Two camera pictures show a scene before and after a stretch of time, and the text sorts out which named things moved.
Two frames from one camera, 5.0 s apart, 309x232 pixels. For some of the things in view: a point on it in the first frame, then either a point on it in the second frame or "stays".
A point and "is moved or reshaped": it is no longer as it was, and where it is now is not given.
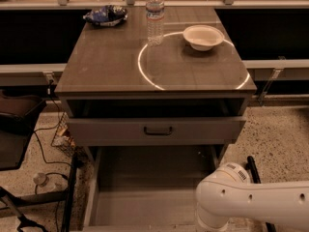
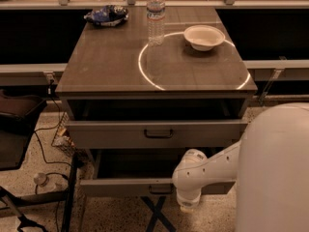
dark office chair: x=19 y=110 stays
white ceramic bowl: x=203 y=38 stays
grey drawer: x=148 y=188 is moved or reshaped
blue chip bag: x=106 y=15 stays
